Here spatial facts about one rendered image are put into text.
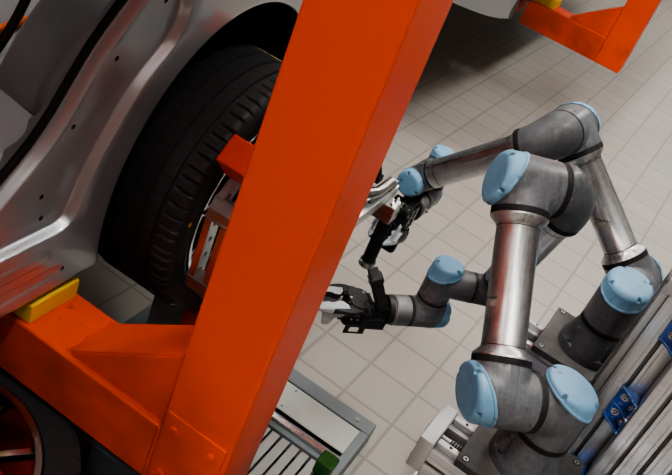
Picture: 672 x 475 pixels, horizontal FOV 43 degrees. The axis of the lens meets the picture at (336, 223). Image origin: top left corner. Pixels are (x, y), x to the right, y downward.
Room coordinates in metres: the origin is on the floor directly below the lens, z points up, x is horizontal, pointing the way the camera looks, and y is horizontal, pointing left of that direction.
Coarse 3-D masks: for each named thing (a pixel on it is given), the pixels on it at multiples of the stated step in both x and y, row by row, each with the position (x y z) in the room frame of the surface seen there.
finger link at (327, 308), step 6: (324, 306) 1.51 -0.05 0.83; (330, 306) 1.52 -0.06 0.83; (336, 306) 1.52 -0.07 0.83; (342, 306) 1.53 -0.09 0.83; (348, 306) 1.54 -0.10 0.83; (324, 312) 1.51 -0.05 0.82; (330, 312) 1.51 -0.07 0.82; (324, 318) 1.52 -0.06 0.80; (330, 318) 1.53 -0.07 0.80; (324, 324) 1.52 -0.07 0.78
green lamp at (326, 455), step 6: (324, 450) 1.28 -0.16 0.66; (324, 456) 1.26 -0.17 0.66; (330, 456) 1.27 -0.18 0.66; (318, 462) 1.25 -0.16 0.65; (324, 462) 1.25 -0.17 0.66; (330, 462) 1.25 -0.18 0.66; (336, 462) 1.26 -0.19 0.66; (312, 468) 1.25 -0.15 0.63; (318, 468) 1.24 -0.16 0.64; (324, 468) 1.24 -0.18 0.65; (330, 468) 1.24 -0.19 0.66; (318, 474) 1.24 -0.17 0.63; (324, 474) 1.24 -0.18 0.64; (330, 474) 1.24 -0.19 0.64
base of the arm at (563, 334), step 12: (576, 324) 1.77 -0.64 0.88; (588, 324) 1.74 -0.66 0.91; (564, 336) 1.76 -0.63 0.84; (576, 336) 1.74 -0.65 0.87; (588, 336) 1.73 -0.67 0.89; (600, 336) 1.72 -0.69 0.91; (564, 348) 1.74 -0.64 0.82; (576, 348) 1.72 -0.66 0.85; (588, 348) 1.72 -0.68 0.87; (600, 348) 1.72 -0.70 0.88; (612, 348) 1.73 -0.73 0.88; (576, 360) 1.71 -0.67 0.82; (588, 360) 1.71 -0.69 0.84; (600, 360) 1.73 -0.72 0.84
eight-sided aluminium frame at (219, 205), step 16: (224, 192) 1.54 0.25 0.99; (208, 208) 1.51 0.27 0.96; (224, 208) 1.51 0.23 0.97; (208, 224) 1.51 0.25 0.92; (224, 224) 1.50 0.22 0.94; (208, 240) 1.53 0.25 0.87; (208, 256) 1.54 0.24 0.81; (192, 272) 1.51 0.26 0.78; (208, 272) 1.50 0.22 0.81; (192, 288) 1.50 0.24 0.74
